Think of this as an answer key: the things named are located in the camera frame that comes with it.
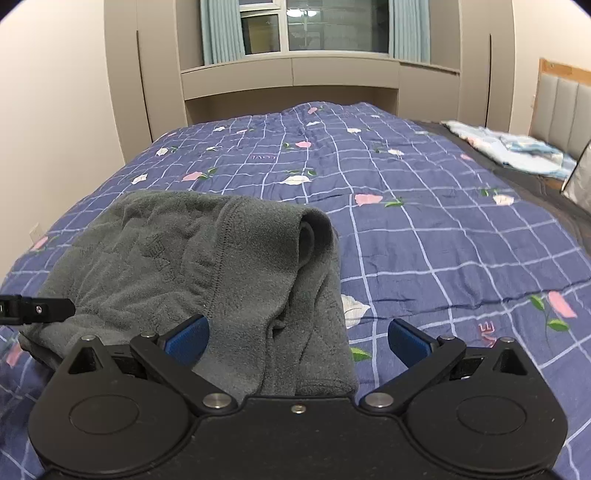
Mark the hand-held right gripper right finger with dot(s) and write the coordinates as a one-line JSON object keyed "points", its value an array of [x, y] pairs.
{"points": [[408, 344]]}

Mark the window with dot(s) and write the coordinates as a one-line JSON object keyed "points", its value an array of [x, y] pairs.
{"points": [[323, 27]]}

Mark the beige window bench cabinet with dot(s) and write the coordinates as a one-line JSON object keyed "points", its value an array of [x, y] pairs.
{"points": [[286, 74]]}

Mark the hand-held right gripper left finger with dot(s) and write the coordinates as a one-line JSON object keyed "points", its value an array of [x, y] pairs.
{"points": [[187, 341]]}

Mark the grey padded headboard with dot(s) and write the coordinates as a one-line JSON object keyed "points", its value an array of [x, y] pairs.
{"points": [[568, 106]]}

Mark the white wall outlet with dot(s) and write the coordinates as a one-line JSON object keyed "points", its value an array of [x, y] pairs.
{"points": [[35, 232]]}

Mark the light blue patterned blanket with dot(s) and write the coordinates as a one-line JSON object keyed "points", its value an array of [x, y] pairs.
{"points": [[498, 143]]}

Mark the grey fleece pants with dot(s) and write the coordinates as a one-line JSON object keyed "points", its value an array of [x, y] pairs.
{"points": [[184, 258]]}

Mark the light blue curtain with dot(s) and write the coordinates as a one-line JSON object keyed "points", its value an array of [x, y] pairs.
{"points": [[410, 30], [221, 32]]}

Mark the blue checked floral quilt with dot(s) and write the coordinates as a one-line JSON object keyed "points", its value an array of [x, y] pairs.
{"points": [[415, 230]]}

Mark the beige wardrobe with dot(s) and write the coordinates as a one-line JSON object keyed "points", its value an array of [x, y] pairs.
{"points": [[138, 69], [485, 69]]}

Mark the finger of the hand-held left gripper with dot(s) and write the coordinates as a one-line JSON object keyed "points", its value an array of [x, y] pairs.
{"points": [[41, 309]]}

